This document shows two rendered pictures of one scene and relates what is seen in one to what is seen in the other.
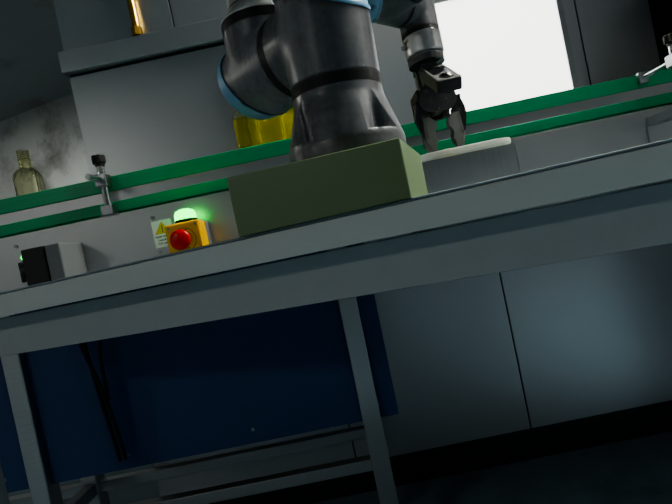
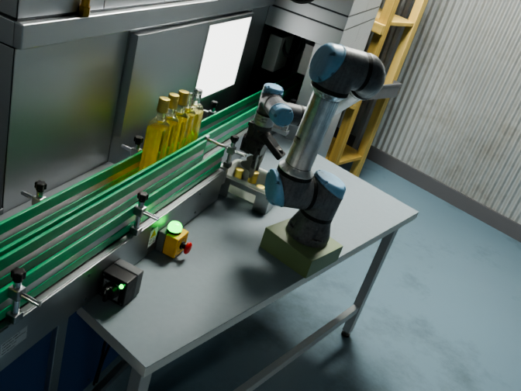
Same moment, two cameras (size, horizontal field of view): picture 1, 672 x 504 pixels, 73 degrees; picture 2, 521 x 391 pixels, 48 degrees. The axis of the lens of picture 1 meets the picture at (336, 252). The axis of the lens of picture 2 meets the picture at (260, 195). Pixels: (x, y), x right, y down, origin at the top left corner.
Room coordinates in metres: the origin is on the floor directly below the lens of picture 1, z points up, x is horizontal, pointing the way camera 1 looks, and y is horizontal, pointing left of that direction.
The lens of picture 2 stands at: (0.35, 1.71, 1.81)
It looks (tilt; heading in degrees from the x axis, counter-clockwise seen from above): 27 degrees down; 284
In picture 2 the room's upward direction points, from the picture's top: 17 degrees clockwise
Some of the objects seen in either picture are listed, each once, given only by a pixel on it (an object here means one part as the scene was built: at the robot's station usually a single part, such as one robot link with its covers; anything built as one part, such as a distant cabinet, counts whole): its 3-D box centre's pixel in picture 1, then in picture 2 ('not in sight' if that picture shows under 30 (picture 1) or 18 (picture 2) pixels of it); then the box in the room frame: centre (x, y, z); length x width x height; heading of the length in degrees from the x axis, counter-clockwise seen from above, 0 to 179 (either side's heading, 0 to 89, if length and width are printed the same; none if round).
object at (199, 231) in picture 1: (190, 240); (172, 240); (0.93, 0.29, 0.79); 0.07 x 0.07 x 0.07; 89
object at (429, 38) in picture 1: (422, 49); (263, 119); (0.91, -0.25, 1.07); 0.08 x 0.08 x 0.05
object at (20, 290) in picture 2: not in sight; (25, 301); (0.96, 0.92, 0.94); 0.07 x 0.04 x 0.13; 179
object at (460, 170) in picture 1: (451, 185); (243, 184); (0.92, -0.26, 0.79); 0.27 x 0.17 x 0.08; 179
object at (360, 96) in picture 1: (342, 123); (312, 223); (0.58, -0.04, 0.87); 0.15 x 0.15 x 0.10
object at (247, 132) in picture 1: (252, 151); (154, 148); (1.12, 0.15, 0.99); 0.06 x 0.06 x 0.21; 0
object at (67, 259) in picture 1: (55, 266); (120, 282); (0.93, 0.57, 0.79); 0.08 x 0.08 x 0.08; 89
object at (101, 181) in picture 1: (98, 184); (146, 217); (0.95, 0.46, 0.94); 0.07 x 0.04 x 0.13; 179
